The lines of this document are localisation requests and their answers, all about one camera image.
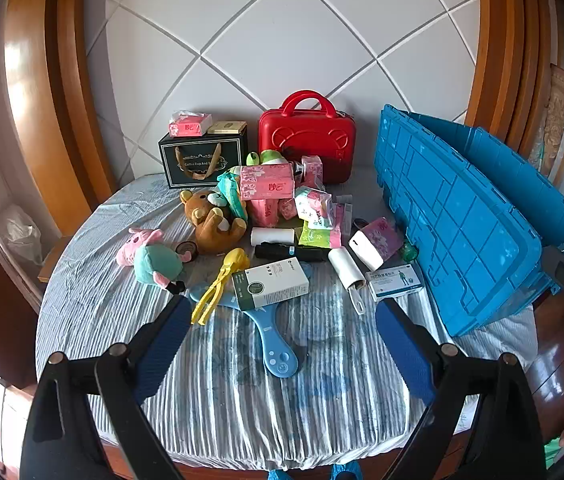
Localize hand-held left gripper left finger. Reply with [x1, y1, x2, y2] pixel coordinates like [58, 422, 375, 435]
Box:
[21, 295, 198, 480]

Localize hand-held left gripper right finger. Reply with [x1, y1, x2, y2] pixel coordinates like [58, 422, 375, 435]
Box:
[375, 300, 548, 480]

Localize white blue medicine box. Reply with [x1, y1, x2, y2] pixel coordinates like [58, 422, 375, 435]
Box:
[366, 262, 425, 302]

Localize pink pig plush teal outfit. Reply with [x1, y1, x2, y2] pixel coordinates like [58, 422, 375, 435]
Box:
[116, 227, 198, 292]

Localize light blue plastic paddle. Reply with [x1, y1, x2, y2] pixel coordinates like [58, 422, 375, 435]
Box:
[187, 285, 303, 378]

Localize blue plastic crate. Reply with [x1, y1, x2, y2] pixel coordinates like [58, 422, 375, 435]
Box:
[373, 104, 564, 338]

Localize green white medicine box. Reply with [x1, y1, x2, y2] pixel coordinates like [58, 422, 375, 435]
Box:
[231, 258, 310, 311]

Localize brown bear plush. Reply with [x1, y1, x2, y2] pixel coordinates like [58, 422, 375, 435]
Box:
[178, 187, 248, 255]

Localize white paper roll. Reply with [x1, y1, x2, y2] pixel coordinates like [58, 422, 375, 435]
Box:
[251, 227, 295, 248]

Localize green frog plush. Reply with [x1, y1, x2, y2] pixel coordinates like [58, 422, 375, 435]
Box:
[246, 150, 290, 168]

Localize yellow plastic tongs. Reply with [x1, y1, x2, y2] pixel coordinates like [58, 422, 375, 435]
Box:
[191, 248, 250, 326]

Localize white rounded box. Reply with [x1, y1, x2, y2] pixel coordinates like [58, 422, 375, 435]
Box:
[348, 230, 385, 271]

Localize pink floral tissue pack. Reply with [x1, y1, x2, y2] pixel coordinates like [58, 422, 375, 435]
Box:
[364, 217, 404, 261]

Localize yellow green packet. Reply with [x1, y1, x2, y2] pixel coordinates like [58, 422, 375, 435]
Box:
[297, 225, 343, 250]

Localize black folded umbrella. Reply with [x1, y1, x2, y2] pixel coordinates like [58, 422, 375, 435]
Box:
[254, 242, 330, 262]

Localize clear plastic blister pack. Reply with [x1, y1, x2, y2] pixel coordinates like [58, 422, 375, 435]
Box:
[332, 195, 354, 236]

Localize brown patterned curtain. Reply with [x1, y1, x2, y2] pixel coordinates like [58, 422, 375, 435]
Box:
[546, 64, 564, 163]

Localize teal yellow soft toy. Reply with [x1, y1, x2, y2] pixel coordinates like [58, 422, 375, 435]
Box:
[217, 172, 248, 221]

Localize pink tissue packet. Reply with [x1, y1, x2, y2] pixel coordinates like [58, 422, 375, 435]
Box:
[302, 155, 324, 181]
[168, 110, 213, 138]
[249, 197, 283, 228]

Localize clear plastic bag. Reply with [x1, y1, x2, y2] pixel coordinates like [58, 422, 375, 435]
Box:
[0, 205, 44, 267]

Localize white green wipes packet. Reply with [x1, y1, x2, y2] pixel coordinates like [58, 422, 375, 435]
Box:
[294, 186, 330, 213]

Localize black gift box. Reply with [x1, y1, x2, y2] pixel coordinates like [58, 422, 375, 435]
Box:
[158, 127, 249, 190]

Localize large pink tissue pack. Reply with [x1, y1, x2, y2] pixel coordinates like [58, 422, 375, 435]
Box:
[240, 162, 296, 201]

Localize flat beige box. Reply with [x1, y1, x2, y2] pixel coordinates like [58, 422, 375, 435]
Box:
[207, 120, 248, 136]

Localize red hard-shell suitcase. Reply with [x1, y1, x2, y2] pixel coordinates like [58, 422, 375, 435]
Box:
[257, 90, 356, 185]

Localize curved wooden frame post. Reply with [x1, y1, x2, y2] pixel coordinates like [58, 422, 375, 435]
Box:
[4, 0, 118, 211]
[464, 0, 555, 161]

